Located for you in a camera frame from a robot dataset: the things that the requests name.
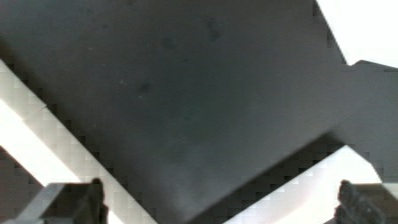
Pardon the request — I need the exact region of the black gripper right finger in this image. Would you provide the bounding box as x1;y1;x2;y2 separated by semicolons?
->
334;180;398;224

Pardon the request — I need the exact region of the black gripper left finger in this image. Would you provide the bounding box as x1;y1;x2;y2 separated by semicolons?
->
21;178;108;224

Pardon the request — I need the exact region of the white fence frame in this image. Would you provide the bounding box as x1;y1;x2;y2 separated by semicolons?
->
0;60;156;224

